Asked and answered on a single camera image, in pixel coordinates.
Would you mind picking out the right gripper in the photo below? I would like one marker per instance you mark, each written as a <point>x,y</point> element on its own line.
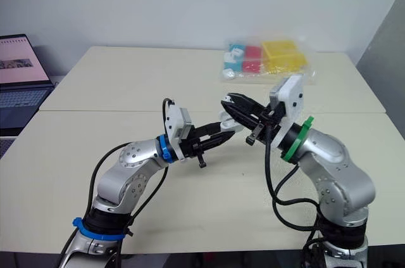
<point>272,119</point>

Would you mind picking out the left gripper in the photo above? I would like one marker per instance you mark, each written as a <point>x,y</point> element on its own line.
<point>190,147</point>

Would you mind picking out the white earbud case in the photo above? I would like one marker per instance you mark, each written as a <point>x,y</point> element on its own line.
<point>229,123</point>

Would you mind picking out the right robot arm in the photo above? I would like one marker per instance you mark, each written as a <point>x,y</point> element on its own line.
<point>341,179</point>

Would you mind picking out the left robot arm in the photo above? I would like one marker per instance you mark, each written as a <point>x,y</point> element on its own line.
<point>126,173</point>

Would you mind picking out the red plastic block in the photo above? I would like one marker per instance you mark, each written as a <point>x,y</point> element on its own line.
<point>252,59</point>

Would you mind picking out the blue plastic block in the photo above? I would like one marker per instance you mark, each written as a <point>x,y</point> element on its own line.
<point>234,59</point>

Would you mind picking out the clear plastic bag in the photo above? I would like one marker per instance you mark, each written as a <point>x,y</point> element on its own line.
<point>269,59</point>

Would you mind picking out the yellow plastic box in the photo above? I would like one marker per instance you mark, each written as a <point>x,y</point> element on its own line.
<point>283,54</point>

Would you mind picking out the dark grey laptop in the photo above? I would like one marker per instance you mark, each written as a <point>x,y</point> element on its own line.
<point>19,90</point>

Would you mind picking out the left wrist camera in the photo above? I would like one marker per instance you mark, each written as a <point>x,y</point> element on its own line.
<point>175,120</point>

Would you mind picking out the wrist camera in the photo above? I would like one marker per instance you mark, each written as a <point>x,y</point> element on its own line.
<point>175,120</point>
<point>291,93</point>

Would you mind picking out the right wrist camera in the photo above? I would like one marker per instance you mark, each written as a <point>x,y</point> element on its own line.
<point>291,93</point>

